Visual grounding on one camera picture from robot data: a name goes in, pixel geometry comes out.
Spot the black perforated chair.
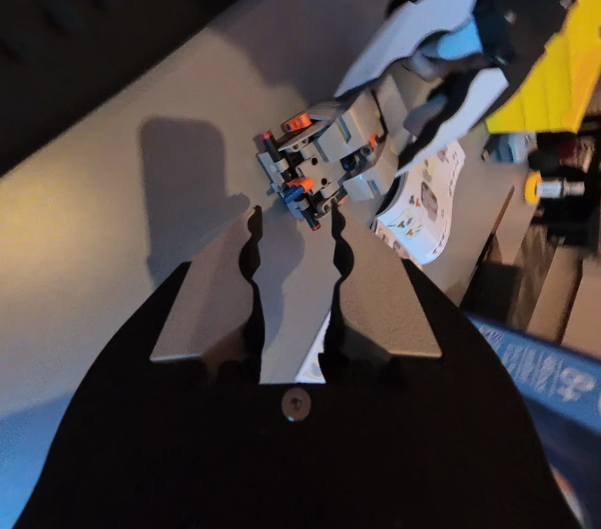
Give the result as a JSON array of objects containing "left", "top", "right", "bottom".
[{"left": 0, "top": 0, "right": 348, "bottom": 178}]

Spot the white instruction sheet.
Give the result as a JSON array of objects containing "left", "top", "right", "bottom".
[{"left": 295, "top": 315, "right": 331, "bottom": 384}]

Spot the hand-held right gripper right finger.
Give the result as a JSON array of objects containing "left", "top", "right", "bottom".
[{"left": 318, "top": 205, "right": 443, "bottom": 383}]

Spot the grey desk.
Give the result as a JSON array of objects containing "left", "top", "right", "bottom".
[{"left": 0, "top": 0, "right": 545, "bottom": 529}]

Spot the grey toy brick model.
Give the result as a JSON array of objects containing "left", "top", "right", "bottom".
[{"left": 256, "top": 74, "right": 423, "bottom": 231}]

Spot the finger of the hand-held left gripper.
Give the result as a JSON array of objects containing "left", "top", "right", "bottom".
[
  {"left": 396, "top": 67, "right": 511, "bottom": 177},
  {"left": 334, "top": 0, "right": 484, "bottom": 98}
]

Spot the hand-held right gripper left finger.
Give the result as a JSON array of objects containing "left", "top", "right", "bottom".
[{"left": 149, "top": 204, "right": 266, "bottom": 383}]

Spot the yellow plastic bin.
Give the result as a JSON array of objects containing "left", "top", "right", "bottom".
[{"left": 486, "top": 0, "right": 601, "bottom": 135}]

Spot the blue robot toy box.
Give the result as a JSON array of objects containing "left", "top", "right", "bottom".
[{"left": 465, "top": 311, "right": 601, "bottom": 529}]

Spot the instruction booklet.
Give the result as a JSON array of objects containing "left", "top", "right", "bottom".
[{"left": 371, "top": 140, "right": 466, "bottom": 265}]

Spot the yellow and silver tool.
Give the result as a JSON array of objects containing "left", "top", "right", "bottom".
[{"left": 525, "top": 170, "right": 587, "bottom": 206}]

